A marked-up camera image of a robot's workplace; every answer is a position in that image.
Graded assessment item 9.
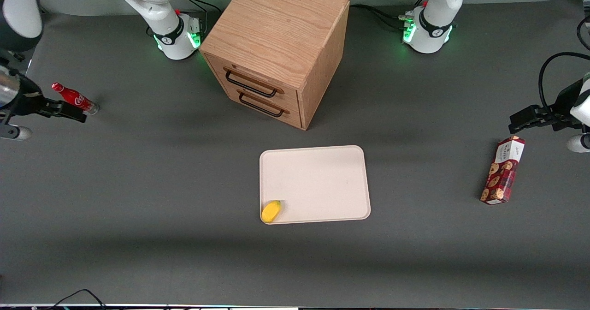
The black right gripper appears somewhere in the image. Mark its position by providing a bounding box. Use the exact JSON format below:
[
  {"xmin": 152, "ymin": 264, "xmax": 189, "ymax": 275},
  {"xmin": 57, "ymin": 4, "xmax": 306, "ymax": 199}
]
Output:
[{"xmin": 10, "ymin": 72, "xmax": 88, "ymax": 124}]

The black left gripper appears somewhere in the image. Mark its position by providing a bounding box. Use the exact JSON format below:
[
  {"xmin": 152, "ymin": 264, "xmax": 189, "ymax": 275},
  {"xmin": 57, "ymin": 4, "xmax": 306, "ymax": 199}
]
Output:
[{"xmin": 509, "ymin": 79, "xmax": 586, "ymax": 135}]

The red coke bottle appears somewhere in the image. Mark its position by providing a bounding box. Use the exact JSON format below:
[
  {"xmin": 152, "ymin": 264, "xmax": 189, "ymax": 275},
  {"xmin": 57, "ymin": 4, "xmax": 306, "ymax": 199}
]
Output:
[{"xmin": 51, "ymin": 82, "xmax": 100, "ymax": 116}]

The beige plastic tray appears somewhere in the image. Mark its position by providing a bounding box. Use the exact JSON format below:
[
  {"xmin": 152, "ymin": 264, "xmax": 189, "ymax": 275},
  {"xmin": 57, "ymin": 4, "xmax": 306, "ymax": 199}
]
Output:
[{"xmin": 260, "ymin": 145, "xmax": 372, "ymax": 225}]

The red cookie box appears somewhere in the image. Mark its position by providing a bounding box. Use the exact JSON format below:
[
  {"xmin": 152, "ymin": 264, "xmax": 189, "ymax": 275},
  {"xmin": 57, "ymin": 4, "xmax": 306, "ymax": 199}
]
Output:
[{"xmin": 479, "ymin": 136, "xmax": 526, "ymax": 206}]

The wooden drawer cabinet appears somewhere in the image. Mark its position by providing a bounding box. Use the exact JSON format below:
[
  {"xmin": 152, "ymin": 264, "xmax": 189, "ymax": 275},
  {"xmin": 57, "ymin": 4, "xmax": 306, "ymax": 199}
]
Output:
[{"xmin": 199, "ymin": 0, "xmax": 350, "ymax": 131}]

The yellow toy mango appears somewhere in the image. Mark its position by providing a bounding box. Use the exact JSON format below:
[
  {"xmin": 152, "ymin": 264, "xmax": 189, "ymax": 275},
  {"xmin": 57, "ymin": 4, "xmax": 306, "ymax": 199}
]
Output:
[{"xmin": 261, "ymin": 200, "xmax": 282, "ymax": 223}]

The black looping cable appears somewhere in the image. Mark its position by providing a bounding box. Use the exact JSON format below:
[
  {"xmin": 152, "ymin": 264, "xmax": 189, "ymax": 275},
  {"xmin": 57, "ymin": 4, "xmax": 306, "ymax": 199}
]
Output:
[{"xmin": 538, "ymin": 52, "xmax": 590, "ymax": 112}]

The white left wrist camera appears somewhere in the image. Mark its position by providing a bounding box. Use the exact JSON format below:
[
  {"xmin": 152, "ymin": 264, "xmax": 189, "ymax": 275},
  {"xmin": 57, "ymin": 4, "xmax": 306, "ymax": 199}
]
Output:
[{"xmin": 566, "ymin": 134, "xmax": 590, "ymax": 153}]

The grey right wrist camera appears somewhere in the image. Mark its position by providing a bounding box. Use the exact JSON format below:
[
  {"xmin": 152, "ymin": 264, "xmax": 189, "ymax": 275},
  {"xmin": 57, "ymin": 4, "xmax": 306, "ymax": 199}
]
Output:
[{"xmin": 0, "ymin": 124, "xmax": 33, "ymax": 141}]

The black curved cable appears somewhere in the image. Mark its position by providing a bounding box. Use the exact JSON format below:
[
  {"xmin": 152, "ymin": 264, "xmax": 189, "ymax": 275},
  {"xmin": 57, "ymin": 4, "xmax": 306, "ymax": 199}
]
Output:
[{"xmin": 576, "ymin": 16, "xmax": 590, "ymax": 51}]

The thin black cable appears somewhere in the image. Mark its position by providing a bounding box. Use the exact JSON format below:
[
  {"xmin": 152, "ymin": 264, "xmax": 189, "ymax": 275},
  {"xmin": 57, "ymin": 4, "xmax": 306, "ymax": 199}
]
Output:
[{"xmin": 44, "ymin": 289, "xmax": 107, "ymax": 310}]

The black metal drawer handle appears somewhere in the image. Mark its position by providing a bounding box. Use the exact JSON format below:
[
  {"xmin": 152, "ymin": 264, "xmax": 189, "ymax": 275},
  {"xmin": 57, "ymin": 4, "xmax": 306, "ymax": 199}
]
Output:
[
  {"xmin": 224, "ymin": 68, "xmax": 280, "ymax": 99},
  {"xmin": 238, "ymin": 91, "xmax": 285, "ymax": 118}
]

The black base cable bundle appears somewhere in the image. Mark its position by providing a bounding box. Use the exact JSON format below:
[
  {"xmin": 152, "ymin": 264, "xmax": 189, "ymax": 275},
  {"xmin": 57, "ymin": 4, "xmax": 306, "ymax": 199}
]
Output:
[{"xmin": 349, "ymin": 3, "xmax": 415, "ymax": 30}]

